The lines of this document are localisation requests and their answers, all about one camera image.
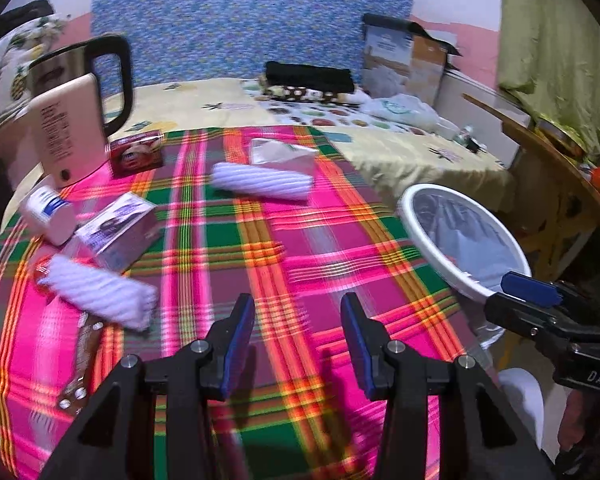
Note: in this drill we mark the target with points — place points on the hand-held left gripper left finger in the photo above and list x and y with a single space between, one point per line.
239 332

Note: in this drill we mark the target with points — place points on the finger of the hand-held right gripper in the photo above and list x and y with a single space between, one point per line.
527 284
517 312

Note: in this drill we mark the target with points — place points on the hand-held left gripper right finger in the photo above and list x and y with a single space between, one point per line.
354 340

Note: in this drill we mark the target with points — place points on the round white bin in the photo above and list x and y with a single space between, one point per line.
460 240

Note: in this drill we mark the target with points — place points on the white towel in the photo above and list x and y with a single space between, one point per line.
262 182
100 292

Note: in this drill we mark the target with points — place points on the red drink can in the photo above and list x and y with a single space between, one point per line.
136 154

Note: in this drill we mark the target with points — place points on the wooden table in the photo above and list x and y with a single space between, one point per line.
555 200

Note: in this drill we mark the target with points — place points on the pink plaid blanket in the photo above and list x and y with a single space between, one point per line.
290 250

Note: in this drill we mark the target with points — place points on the small black object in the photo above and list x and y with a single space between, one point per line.
475 146

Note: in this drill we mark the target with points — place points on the metal bowl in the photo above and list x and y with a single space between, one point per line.
562 137

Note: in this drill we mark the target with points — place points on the purple and white carton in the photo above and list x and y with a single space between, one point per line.
117 232

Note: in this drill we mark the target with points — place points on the small clear bottle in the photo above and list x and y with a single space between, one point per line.
464 135

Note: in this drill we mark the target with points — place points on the yellow pineapple bed sheet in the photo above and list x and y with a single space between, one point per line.
395 157

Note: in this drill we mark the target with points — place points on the clear tissue packet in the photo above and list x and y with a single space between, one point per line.
282 154

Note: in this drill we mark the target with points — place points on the white plastic bag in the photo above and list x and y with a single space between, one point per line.
400 110

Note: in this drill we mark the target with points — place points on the white fruit print cloth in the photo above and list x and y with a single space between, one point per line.
330 117

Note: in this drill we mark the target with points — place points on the white jar blue label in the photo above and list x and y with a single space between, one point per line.
47 214

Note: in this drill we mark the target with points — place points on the open cardboard box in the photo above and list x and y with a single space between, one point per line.
427 70

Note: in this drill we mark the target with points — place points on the brown polka dot cloth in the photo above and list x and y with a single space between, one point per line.
300 94

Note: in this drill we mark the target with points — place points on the green curtain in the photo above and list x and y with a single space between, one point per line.
560 35

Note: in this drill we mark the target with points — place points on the black folded cloth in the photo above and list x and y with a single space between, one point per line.
307 76

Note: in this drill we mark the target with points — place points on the steel and white electric kettle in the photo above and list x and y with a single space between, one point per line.
70 125

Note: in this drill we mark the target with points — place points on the quilt package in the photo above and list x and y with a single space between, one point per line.
386 55

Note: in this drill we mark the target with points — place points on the blue patterned headboard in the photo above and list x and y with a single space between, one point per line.
240 20

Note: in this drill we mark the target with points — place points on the white pineapple print cloth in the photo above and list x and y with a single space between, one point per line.
5 80

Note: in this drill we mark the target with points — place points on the dark cloth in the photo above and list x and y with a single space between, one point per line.
27 12

